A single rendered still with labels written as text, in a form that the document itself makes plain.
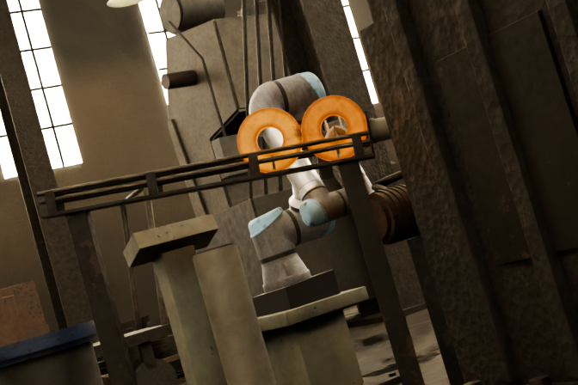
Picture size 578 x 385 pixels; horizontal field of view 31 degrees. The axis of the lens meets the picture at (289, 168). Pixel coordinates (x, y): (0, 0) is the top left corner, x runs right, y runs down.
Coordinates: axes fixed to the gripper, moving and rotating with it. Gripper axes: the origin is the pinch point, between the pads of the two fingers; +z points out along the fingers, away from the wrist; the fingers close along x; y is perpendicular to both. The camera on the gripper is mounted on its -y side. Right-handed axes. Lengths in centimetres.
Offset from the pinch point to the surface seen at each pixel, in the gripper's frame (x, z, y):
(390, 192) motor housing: 8.1, 11.8, -24.3
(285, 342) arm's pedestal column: -32, -60, -34
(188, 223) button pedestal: -44.8, -17.7, -5.7
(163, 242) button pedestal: -52, -13, -11
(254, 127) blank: -18.4, 18.2, -1.2
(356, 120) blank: 5.3, 16.6, -6.3
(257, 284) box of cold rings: -64, -305, 63
